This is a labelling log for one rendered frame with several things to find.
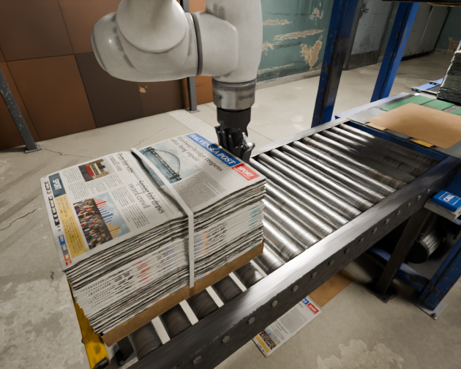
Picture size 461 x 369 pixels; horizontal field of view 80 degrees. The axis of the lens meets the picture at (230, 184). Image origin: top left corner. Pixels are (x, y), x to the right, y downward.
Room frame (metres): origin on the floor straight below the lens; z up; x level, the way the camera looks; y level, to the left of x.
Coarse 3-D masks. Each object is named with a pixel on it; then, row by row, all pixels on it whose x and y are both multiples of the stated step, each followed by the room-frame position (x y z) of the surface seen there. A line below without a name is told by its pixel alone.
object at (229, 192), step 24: (168, 144) 0.60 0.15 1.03; (192, 144) 0.60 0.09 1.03; (216, 144) 0.59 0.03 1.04; (168, 168) 0.50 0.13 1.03; (192, 168) 0.49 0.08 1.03; (216, 168) 0.48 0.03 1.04; (240, 168) 0.48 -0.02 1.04; (192, 192) 0.41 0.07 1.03; (216, 192) 0.41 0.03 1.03; (240, 192) 0.42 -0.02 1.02; (264, 192) 0.45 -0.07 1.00; (216, 216) 0.38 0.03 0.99; (240, 216) 0.41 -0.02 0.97; (216, 240) 0.38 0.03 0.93; (240, 240) 0.41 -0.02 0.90; (216, 264) 0.37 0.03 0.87
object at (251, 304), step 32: (448, 160) 0.92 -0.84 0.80; (416, 192) 0.71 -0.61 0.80; (352, 224) 0.56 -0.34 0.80; (384, 224) 0.60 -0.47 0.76; (320, 256) 0.45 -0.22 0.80; (352, 256) 0.52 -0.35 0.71; (256, 288) 0.36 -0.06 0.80; (288, 288) 0.37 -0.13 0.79; (224, 320) 0.29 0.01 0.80; (256, 320) 0.31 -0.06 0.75; (160, 352) 0.23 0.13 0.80; (192, 352) 0.23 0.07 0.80; (224, 352) 0.26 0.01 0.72
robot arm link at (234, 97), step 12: (216, 84) 0.55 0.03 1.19; (228, 84) 0.53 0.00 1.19; (240, 84) 0.53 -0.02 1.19; (252, 84) 0.55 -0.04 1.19; (216, 96) 0.55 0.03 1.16; (228, 96) 0.53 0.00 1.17; (240, 96) 0.53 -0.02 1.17; (252, 96) 0.55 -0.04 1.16; (228, 108) 0.53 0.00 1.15; (240, 108) 0.53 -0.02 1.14
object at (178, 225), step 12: (120, 156) 0.54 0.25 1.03; (132, 156) 0.54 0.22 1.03; (132, 168) 0.49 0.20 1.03; (144, 168) 0.49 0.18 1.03; (144, 180) 0.45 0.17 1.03; (156, 180) 0.45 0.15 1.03; (168, 180) 0.45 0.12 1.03; (156, 192) 0.41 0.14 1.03; (168, 192) 0.41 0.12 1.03; (180, 192) 0.41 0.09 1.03; (168, 204) 0.37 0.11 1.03; (192, 204) 0.38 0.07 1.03; (168, 216) 0.34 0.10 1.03; (180, 216) 0.34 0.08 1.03; (180, 228) 0.34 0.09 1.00; (180, 240) 0.34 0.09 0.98; (180, 252) 0.34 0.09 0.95; (180, 264) 0.33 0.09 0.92; (204, 264) 0.36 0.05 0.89; (180, 276) 0.33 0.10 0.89; (204, 276) 0.36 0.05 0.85; (180, 288) 0.33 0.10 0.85
